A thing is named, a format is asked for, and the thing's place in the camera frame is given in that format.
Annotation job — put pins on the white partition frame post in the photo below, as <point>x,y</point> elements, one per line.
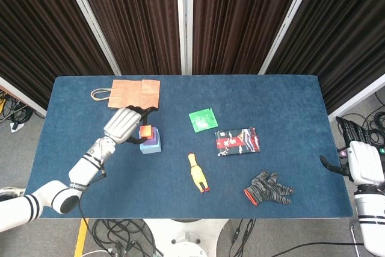
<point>288,22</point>
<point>184,22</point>
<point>92,23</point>

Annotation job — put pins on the yellow floor tape strip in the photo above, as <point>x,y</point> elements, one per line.
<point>80,242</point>

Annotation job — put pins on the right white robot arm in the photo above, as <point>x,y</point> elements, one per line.
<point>368,218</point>

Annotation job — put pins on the green foil sachet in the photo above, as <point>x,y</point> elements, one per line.
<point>203,120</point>

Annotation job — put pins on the yellow rubber chicken toy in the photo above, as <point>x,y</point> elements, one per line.
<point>197,172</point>

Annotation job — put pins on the large light blue cube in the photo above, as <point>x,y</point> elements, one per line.
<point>152,149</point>

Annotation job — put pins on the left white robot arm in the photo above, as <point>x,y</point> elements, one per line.
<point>84,172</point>

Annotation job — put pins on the brown pleated curtain panel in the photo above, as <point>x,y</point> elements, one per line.
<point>132,22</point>
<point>36,28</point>
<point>340,34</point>
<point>240,22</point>

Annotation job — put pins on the black box with green light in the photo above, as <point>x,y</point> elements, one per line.
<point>380,154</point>

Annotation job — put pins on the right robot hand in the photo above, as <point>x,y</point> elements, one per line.
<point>365,163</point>

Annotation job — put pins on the white partition frame rail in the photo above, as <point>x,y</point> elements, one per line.
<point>21,96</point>
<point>358,99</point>

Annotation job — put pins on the brown paper bag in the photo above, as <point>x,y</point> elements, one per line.
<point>126,93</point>

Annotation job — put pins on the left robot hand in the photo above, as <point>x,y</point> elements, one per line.
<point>121,124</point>

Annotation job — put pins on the dark patterned packet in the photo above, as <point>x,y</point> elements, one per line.
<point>237,142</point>

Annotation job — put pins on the grey striped work glove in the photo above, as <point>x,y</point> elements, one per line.
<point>267,190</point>

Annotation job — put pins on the small orange cube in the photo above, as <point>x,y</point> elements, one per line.
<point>146,131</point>

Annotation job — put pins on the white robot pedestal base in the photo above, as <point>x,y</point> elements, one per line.
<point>186,243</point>

